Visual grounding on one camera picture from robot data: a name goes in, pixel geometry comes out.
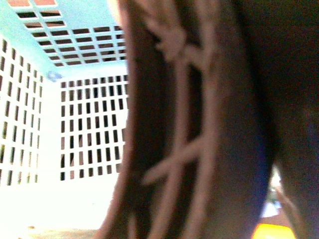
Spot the light teal plastic basket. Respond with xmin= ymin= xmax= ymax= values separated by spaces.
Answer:
xmin=0 ymin=0 xmax=128 ymax=239

